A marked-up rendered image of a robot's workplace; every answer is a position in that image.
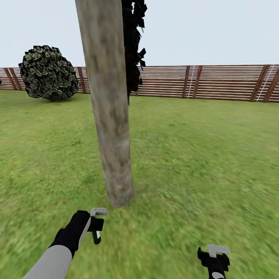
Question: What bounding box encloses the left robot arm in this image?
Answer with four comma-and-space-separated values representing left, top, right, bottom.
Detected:
22, 208, 108, 279

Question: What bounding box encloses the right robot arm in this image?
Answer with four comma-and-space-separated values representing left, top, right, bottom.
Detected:
197, 245, 230, 279

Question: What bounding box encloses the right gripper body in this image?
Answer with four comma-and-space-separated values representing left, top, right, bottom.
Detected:
200, 251, 228, 272

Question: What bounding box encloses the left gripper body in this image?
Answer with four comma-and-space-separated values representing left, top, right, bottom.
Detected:
87, 217, 104, 232

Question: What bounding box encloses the pesticide atomizer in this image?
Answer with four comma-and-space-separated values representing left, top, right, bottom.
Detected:
92, 231, 101, 245

